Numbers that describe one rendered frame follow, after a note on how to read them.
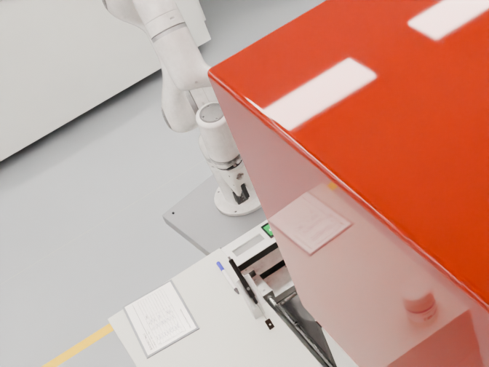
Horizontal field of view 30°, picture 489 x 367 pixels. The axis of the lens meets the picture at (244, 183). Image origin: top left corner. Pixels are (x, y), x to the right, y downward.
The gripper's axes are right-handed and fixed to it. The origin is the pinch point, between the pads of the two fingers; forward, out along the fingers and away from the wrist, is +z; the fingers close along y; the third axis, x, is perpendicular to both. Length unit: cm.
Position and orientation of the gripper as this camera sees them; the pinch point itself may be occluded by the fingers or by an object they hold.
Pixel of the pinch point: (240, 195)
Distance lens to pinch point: 234.6
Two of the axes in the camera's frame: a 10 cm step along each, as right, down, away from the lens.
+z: 2.0, 6.2, 7.6
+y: -5.2, -5.9, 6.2
